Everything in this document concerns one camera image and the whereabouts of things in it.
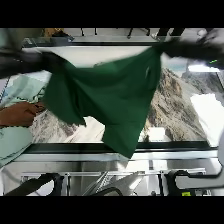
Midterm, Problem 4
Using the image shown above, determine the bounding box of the green T-shirt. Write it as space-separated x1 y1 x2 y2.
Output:
42 46 165 160

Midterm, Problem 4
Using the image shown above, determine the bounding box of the brown garment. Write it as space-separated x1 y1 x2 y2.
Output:
0 101 47 128

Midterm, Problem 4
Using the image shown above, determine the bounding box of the black cable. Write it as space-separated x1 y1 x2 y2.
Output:
95 186 125 197

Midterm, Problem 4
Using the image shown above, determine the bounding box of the pale green garment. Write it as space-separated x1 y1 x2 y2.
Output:
0 74 52 168

